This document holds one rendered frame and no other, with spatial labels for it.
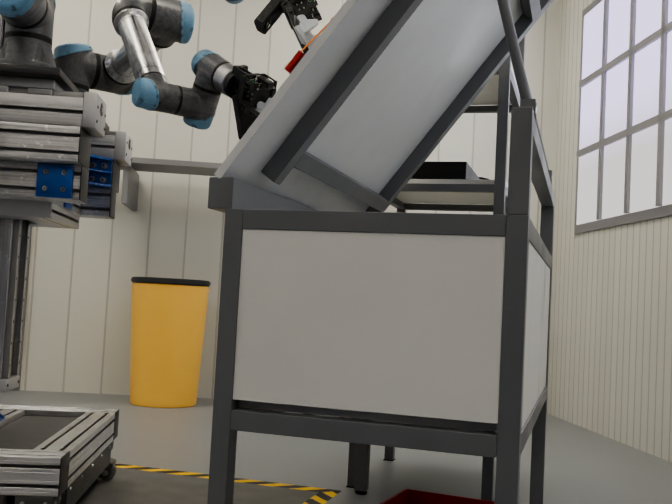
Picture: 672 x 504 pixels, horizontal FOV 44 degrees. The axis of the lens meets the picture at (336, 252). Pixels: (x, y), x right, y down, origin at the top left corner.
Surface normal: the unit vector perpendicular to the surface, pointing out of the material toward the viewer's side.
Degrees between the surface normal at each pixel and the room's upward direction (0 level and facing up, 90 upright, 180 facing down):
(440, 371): 90
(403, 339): 90
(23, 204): 90
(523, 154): 90
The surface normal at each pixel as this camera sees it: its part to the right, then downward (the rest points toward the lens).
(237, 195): 0.96, 0.04
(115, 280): 0.10, -0.05
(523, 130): -0.29, -0.07
